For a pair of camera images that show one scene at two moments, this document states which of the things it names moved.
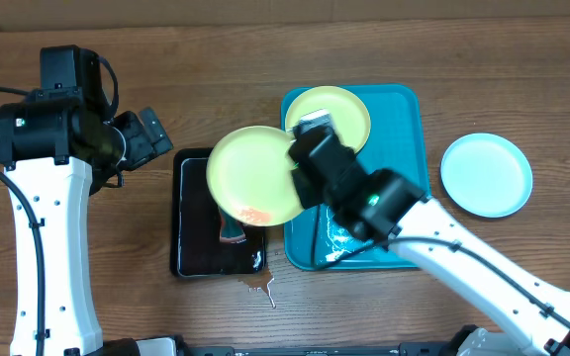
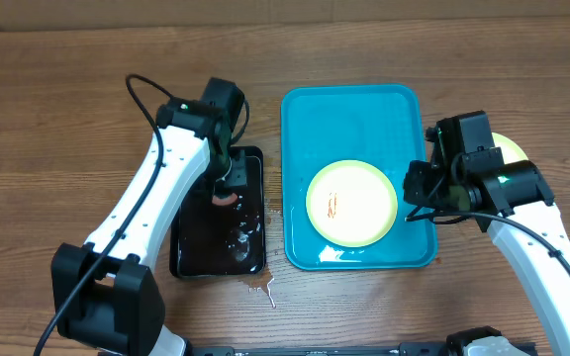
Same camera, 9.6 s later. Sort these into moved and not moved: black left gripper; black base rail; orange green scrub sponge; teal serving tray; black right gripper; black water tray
Moved: black left gripper; black right gripper; orange green scrub sponge
Not moved: teal serving tray; black base rail; black water tray
